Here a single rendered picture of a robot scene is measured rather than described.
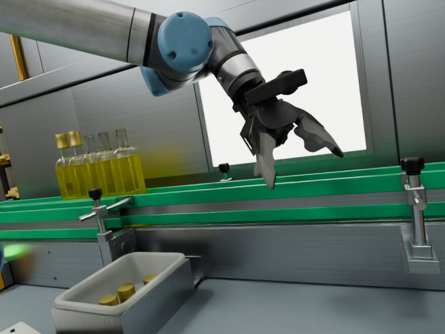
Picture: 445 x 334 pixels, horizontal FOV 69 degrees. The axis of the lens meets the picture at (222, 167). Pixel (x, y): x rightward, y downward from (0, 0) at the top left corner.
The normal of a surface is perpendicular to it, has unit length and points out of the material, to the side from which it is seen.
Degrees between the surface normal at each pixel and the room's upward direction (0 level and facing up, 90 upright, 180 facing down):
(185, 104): 90
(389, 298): 0
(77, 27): 115
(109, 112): 90
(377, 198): 90
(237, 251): 90
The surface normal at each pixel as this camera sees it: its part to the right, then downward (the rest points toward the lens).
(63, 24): 0.15, 0.51
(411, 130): -0.41, 0.18
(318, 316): -0.17, -0.98
